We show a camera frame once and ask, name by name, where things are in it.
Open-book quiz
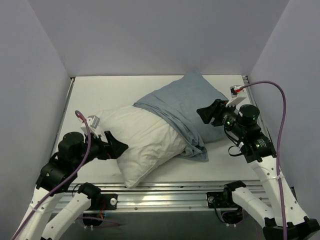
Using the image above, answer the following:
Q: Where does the blue pillowcase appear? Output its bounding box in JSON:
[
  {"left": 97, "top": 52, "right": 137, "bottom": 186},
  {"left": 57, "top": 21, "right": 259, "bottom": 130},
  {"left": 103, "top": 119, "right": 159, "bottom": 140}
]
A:
[{"left": 133, "top": 70, "right": 228, "bottom": 162}]

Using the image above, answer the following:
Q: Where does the white pillow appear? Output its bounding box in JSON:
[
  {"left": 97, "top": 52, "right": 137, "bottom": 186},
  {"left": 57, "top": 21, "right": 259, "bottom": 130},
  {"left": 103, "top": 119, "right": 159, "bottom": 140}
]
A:
[{"left": 97, "top": 106, "right": 187, "bottom": 188}]

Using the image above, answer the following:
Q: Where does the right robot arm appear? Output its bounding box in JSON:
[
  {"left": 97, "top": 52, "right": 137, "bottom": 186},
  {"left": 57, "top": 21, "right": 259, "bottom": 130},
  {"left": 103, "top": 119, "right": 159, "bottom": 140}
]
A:
[{"left": 196, "top": 99, "right": 320, "bottom": 240}]

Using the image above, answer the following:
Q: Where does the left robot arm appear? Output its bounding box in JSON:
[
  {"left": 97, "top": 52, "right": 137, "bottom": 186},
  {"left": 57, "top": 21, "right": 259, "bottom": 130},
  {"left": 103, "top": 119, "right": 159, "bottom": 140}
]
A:
[{"left": 12, "top": 131, "right": 128, "bottom": 240}]

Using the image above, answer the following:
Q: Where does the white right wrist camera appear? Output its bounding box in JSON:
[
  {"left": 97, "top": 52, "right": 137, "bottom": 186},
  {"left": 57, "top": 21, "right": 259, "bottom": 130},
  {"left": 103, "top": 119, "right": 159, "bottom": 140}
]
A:
[{"left": 225, "top": 85, "right": 247, "bottom": 107}]

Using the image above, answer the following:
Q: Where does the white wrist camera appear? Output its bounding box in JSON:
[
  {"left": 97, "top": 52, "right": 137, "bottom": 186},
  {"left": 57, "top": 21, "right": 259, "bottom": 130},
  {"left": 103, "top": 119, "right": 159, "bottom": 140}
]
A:
[
  {"left": 225, "top": 85, "right": 247, "bottom": 107},
  {"left": 77, "top": 115, "right": 103, "bottom": 138}
]

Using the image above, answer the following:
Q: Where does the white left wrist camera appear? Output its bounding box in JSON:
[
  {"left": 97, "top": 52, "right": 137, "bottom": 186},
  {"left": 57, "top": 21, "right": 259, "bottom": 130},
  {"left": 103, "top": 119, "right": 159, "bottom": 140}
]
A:
[{"left": 77, "top": 115, "right": 103, "bottom": 138}]

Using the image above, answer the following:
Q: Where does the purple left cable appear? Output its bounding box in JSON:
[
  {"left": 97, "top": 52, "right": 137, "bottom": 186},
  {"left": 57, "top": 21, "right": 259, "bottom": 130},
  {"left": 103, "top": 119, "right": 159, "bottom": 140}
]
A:
[{"left": 9, "top": 109, "right": 121, "bottom": 240}]

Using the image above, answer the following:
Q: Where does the aluminium right side rail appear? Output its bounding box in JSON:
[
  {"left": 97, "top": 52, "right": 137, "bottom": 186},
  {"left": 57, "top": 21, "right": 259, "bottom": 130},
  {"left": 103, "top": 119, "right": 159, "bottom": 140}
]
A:
[{"left": 241, "top": 75, "right": 272, "bottom": 141}]

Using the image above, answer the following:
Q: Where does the aluminium rail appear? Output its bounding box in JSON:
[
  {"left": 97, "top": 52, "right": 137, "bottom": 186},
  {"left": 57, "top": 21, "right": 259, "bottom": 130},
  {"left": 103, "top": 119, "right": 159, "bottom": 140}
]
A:
[
  {"left": 57, "top": 181, "right": 273, "bottom": 216},
  {"left": 241, "top": 75, "right": 272, "bottom": 141},
  {"left": 66, "top": 77, "right": 75, "bottom": 98}
]

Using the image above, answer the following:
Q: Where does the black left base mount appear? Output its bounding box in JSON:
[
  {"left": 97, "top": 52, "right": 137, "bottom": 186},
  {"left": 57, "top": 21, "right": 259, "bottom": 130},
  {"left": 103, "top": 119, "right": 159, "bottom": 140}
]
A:
[{"left": 88, "top": 193, "right": 118, "bottom": 211}]

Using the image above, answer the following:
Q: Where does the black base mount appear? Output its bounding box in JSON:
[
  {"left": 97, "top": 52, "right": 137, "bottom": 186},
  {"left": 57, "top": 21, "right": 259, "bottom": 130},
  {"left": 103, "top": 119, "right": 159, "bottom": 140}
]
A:
[
  {"left": 88, "top": 193, "right": 118, "bottom": 211},
  {"left": 206, "top": 191, "right": 240, "bottom": 209}
]

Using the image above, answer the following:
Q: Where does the aluminium front rail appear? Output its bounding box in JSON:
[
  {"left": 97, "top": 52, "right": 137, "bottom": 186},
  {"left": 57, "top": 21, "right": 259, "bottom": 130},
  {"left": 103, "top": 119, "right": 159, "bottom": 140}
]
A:
[{"left": 57, "top": 181, "right": 273, "bottom": 216}]

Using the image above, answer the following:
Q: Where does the aluminium left side rail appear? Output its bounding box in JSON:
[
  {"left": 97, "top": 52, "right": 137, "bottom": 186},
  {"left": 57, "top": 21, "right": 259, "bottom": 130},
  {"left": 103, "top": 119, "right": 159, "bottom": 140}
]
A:
[{"left": 66, "top": 77, "right": 75, "bottom": 98}]

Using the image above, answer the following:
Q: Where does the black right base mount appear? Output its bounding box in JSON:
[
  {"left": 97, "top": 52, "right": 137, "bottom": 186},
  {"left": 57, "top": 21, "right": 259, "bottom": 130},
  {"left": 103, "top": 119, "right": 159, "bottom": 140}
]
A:
[{"left": 206, "top": 191, "right": 240, "bottom": 209}]

